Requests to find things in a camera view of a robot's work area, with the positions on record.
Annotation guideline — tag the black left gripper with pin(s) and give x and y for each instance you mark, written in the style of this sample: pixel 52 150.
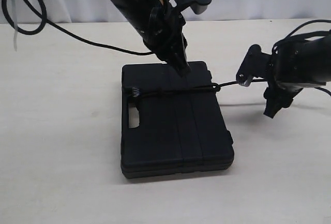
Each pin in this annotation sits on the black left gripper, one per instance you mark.
pixel 165 39

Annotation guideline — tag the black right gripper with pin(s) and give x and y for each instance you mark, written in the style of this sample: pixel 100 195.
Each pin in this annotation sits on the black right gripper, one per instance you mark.
pixel 282 75

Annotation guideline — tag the black plastic carry case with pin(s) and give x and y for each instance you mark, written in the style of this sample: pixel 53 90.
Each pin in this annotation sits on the black plastic carry case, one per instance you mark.
pixel 171 124

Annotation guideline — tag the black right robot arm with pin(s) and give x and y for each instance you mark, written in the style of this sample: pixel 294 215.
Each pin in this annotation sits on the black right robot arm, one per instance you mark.
pixel 313 60

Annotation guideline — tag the white backdrop curtain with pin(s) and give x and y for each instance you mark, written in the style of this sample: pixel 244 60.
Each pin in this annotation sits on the white backdrop curtain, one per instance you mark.
pixel 77 11

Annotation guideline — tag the white zip tie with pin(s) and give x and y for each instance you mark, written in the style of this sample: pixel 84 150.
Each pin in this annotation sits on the white zip tie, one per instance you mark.
pixel 15 23

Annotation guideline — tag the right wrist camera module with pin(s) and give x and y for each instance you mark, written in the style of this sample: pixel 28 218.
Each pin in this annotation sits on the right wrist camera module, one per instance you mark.
pixel 254 65

